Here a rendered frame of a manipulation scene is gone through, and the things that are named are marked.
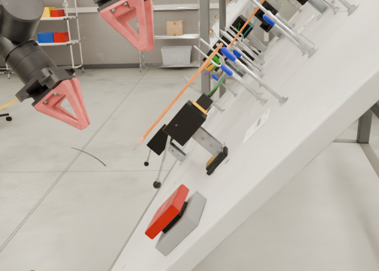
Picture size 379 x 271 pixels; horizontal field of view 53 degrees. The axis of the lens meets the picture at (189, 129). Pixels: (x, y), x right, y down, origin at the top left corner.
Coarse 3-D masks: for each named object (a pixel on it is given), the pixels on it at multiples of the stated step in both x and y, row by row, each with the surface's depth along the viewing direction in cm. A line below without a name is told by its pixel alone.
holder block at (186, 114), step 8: (184, 104) 57; (192, 104) 61; (184, 112) 58; (192, 112) 57; (176, 120) 58; (184, 120) 58; (192, 120) 58; (200, 120) 58; (168, 128) 58; (176, 128) 58; (184, 128) 58; (192, 128) 58; (176, 136) 58; (184, 136) 58; (184, 144) 59
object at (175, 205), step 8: (176, 192) 42; (184, 192) 42; (168, 200) 43; (176, 200) 40; (184, 200) 41; (160, 208) 43; (168, 208) 39; (176, 208) 39; (184, 208) 42; (160, 216) 40; (168, 216) 39; (176, 216) 40; (152, 224) 40; (160, 224) 40; (168, 224) 41; (152, 232) 40
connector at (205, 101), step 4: (204, 92) 60; (200, 96) 58; (204, 96) 58; (208, 96) 58; (200, 100) 58; (204, 100) 58; (208, 100) 58; (212, 100) 58; (200, 104) 58; (204, 104) 58; (208, 104) 58; (196, 108) 58; (204, 108) 58; (200, 112) 58
